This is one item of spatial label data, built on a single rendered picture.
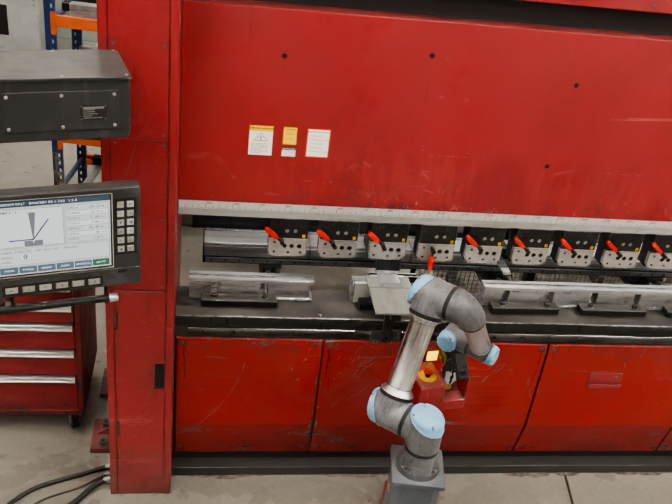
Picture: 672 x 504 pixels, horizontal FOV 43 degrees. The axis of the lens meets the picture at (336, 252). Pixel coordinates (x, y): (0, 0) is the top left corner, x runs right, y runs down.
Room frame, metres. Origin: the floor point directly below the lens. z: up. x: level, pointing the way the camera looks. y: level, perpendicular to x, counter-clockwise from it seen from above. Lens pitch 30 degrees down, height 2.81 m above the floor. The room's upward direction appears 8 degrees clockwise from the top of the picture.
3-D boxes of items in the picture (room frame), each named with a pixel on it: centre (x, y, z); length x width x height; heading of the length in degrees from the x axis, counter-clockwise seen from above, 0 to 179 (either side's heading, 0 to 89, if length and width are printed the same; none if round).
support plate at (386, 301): (2.83, -0.25, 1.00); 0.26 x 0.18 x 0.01; 11
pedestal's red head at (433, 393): (2.64, -0.46, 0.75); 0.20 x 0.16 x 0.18; 109
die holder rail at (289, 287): (2.87, 0.32, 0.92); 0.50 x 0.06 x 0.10; 101
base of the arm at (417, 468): (2.13, -0.37, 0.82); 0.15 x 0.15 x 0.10
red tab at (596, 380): (3.01, -1.25, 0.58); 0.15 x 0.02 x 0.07; 101
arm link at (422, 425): (2.13, -0.36, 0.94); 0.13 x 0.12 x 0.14; 60
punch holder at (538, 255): (3.08, -0.78, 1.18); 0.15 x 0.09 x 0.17; 101
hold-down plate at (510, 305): (3.03, -0.82, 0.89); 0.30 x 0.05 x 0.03; 101
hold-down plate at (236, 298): (2.80, 0.36, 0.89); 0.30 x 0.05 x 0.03; 101
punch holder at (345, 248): (2.93, 0.00, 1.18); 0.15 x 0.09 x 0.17; 101
